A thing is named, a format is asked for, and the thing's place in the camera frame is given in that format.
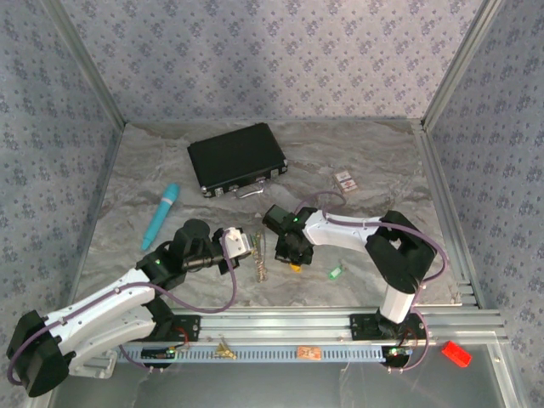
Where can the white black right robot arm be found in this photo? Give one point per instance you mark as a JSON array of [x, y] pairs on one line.
[[340, 234]]

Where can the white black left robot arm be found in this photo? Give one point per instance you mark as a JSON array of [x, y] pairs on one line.
[[102, 310]]

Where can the teal plastic cylinder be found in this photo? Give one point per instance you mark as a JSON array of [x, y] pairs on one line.
[[163, 212]]

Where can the orange sticker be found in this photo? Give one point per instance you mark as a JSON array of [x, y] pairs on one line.
[[308, 352]]

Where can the small playing card box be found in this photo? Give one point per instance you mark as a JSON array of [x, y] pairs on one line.
[[345, 183]]

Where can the black briefcase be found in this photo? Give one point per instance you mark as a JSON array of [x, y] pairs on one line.
[[236, 159]]

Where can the small brass triangular piece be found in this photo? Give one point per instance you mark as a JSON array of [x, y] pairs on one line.
[[223, 352]]

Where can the small circuit board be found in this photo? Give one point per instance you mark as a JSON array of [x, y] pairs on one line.
[[397, 355], [157, 353]]

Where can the red plastic block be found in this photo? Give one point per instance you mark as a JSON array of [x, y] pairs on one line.
[[455, 353]]

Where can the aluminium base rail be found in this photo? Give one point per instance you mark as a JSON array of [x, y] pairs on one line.
[[276, 325]]

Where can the aluminium side rail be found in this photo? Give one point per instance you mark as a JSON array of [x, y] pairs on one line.
[[438, 178], [99, 204]]

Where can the aluminium frame post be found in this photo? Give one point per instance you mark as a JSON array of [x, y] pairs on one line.
[[87, 64], [459, 64]]

